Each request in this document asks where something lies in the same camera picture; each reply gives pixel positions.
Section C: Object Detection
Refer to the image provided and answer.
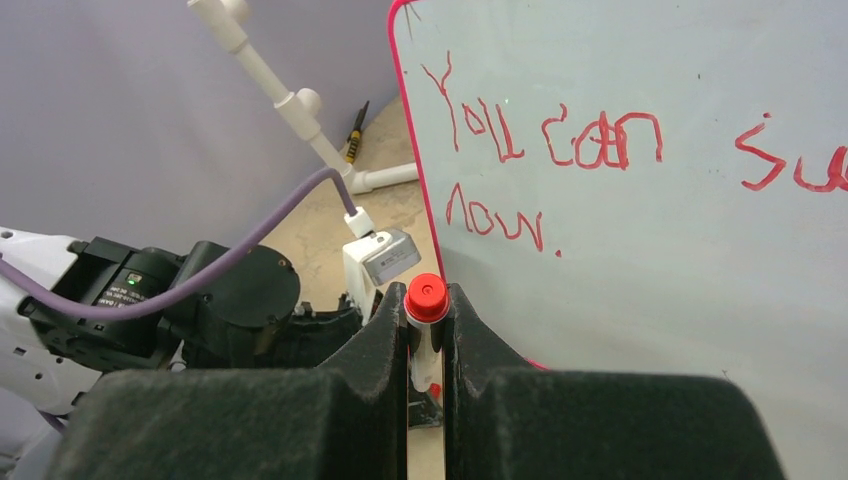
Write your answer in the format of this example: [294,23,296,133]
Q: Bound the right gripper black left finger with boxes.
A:
[47,282,408,479]

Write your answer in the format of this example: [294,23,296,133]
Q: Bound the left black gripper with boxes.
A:
[264,294,363,369]

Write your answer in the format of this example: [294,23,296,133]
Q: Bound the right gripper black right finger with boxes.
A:
[444,284,785,479]

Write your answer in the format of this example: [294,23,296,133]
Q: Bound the red marker cap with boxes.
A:
[404,273,451,324]

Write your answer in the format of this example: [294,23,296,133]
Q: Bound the white red marker pen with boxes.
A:
[404,305,451,391]

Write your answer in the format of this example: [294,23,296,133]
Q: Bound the pink framed whiteboard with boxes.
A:
[388,1,847,479]

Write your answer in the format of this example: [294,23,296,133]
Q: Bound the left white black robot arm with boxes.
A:
[1,229,369,479]

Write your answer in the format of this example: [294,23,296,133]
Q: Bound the small black clip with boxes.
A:
[407,381,444,430]

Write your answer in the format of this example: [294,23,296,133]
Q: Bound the yellow black pliers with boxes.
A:
[344,101,370,164]

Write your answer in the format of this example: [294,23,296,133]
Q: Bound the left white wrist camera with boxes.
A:
[342,206,421,326]

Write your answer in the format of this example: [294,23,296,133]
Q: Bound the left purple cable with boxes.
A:
[0,166,360,435]

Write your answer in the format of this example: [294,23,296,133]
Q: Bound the white PVC pipe frame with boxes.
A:
[187,0,419,194]

